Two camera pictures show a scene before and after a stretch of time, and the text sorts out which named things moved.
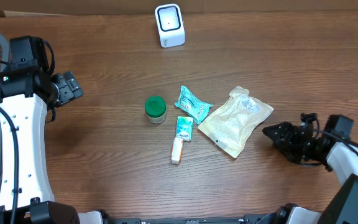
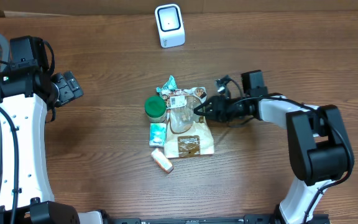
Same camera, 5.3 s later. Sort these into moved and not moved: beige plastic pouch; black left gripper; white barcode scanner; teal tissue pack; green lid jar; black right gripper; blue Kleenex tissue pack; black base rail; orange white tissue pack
Moved: teal tissue pack; orange white tissue pack; blue Kleenex tissue pack; beige plastic pouch; black right gripper
Not moved: black base rail; black left gripper; green lid jar; white barcode scanner
